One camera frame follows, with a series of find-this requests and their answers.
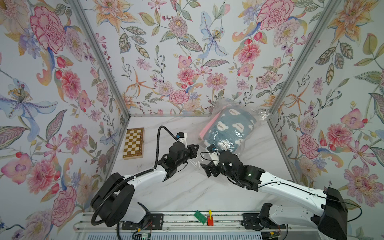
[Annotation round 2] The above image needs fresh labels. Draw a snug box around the pink blanket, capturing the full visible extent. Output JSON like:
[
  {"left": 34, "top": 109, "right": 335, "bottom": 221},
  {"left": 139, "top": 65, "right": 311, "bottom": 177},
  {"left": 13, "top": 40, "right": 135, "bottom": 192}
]
[{"left": 199, "top": 114, "right": 220, "bottom": 140}]

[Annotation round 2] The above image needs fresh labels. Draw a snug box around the teal bear pattern blanket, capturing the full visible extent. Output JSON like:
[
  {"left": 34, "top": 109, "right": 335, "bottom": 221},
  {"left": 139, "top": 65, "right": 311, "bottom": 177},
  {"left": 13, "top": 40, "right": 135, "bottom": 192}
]
[{"left": 202, "top": 107, "right": 258, "bottom": 153}]

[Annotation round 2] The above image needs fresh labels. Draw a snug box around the clear plastic vacuum bag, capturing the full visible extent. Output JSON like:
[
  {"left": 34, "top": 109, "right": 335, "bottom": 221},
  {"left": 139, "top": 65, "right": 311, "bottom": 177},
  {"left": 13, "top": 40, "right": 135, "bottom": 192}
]
[{"left": 191, "top": 98, "right": 272, "bottom": 171}]

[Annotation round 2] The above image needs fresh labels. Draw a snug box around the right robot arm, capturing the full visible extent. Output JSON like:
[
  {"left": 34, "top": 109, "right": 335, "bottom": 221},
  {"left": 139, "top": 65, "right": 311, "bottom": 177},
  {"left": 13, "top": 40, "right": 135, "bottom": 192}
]
[{"left": 201, "top": 151, "right": 348, "bottom": 240}]

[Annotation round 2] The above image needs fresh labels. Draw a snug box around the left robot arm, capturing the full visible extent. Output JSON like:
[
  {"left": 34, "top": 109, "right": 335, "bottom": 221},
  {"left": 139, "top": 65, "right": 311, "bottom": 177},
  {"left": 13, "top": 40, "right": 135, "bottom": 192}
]
[{"left": 91, "top": 142, "right": 200, "bottom": 227}]

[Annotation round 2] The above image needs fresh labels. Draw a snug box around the wooden chessboard box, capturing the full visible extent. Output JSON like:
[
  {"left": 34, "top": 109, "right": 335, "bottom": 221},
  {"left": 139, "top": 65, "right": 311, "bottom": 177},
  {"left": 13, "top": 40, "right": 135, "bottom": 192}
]
[{"left": 123, "top": 128, "right": 144, "bottom": 160}]

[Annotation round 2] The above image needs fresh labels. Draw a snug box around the green tag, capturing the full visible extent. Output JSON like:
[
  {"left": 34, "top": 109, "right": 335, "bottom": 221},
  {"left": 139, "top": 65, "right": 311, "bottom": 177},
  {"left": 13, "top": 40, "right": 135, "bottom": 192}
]
[{"left": 194, "top": 211, "right": 207, "bottom": 225}]

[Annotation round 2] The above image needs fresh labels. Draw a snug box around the red yellow clip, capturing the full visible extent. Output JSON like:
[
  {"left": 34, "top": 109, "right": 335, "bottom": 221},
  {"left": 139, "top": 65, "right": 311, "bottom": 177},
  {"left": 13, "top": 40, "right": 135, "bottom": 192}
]
[{"left": 207, "top": 210, "right": 214, "bottom": 227}]

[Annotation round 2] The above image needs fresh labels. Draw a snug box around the small circuit board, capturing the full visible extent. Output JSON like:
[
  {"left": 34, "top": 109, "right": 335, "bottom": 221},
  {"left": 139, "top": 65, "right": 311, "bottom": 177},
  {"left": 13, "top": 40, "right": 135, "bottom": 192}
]
[{"left": 132, "top": 231, "right": 152, "bottom": 240}]

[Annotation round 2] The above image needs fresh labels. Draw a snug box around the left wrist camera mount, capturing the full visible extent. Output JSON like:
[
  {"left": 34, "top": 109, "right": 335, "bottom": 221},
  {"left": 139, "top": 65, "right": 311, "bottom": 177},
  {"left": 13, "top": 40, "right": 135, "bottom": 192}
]
[{"left": 176, "top": 132, "right": 188, "bottom": 148}]

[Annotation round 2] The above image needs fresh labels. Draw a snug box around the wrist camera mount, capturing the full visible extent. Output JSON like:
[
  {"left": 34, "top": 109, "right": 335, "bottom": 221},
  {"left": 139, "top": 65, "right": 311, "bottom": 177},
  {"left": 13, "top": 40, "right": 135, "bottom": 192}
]
[
  {"left": 176, "top": 132, "right": 188, "bottom": 148},
  {"left": 206, "top": 145, "right": 219, "bottom": 162}
]

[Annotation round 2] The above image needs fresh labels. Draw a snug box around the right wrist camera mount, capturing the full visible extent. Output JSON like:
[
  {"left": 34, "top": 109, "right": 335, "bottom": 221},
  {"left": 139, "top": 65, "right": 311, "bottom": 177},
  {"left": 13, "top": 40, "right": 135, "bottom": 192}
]
[{"left": 206, "top": 145, "right": 219, "bottom": 162}]

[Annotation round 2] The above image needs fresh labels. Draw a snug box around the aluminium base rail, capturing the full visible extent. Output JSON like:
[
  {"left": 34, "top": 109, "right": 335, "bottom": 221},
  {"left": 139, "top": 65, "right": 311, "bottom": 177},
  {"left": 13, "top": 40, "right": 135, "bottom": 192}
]
[{"left": 73, "top": 210, "right": 331, "bottom": 233}]

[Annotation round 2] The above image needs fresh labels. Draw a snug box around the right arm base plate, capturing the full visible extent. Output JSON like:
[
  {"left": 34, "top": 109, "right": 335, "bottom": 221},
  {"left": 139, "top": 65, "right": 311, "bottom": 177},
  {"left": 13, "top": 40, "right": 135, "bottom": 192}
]
[{"left": 241, "top": 213, "right": 287, "bottom": 231}]

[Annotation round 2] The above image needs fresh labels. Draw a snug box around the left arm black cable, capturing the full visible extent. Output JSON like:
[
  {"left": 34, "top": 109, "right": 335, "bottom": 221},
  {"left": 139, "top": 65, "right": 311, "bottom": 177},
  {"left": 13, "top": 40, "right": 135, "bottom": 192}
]
[{"left": 90, "top": 125, "right": 178, "bottom": 226}]

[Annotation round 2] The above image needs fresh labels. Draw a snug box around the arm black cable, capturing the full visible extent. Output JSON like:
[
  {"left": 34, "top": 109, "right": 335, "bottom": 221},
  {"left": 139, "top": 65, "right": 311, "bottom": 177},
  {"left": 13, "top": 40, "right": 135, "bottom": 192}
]
[
  {"left": 90, "top": 125, "right": 178, "bottom": 226},
  {"left": 257, "top": 181, "right": 363, "bottom": 223}
]

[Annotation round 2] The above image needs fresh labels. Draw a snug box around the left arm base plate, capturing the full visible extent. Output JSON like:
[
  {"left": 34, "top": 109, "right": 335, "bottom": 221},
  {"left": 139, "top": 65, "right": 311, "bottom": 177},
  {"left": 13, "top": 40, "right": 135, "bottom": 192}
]
[{"left": 121, "top": 214, "right": 164, "bottom": 231}]

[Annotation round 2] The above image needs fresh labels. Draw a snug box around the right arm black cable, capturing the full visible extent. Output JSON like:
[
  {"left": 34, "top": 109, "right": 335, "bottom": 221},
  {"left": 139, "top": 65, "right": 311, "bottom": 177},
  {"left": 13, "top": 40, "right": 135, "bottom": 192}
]
[{"left": 257, "top": 181, "right": 363, "bottom": 223}]

